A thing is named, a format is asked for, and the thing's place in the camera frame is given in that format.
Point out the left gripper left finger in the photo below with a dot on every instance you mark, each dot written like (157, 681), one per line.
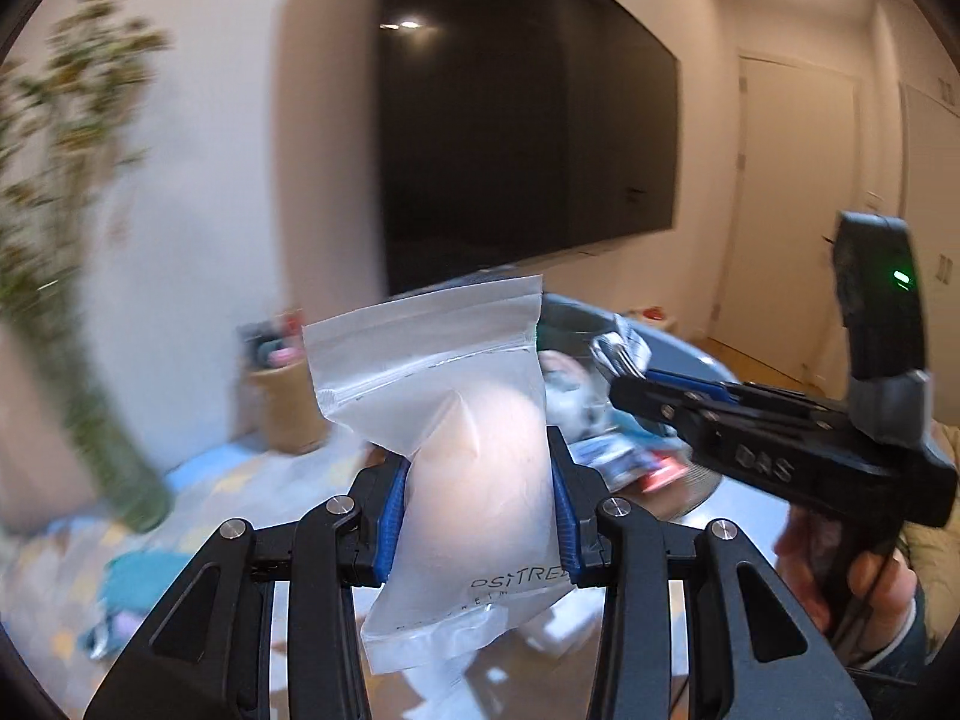
(204, 649)

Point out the person's right hand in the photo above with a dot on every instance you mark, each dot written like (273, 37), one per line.
(886, 584)

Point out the pens in holder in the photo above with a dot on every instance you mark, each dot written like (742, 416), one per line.
(275, 343)

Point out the glass bowl with items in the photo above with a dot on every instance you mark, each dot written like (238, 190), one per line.
(612, 385)

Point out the black wall television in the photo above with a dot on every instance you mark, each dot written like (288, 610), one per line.
(513, 129)

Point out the white door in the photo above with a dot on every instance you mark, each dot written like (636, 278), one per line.
(798, 166)

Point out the teal folded cloth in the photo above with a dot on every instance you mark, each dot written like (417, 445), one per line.
(134, 582)

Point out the glass vase with green branches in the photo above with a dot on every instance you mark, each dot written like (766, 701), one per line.
(65, 132)

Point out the woven pen holder basket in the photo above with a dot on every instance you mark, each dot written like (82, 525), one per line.
(288, 416)

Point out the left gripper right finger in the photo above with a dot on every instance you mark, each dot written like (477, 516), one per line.
(752, 650)

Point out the purple soft pouch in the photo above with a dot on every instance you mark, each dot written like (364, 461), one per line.
(109, 636)

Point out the clear zip bag pink item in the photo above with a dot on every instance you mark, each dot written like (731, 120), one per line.
(450, 380)

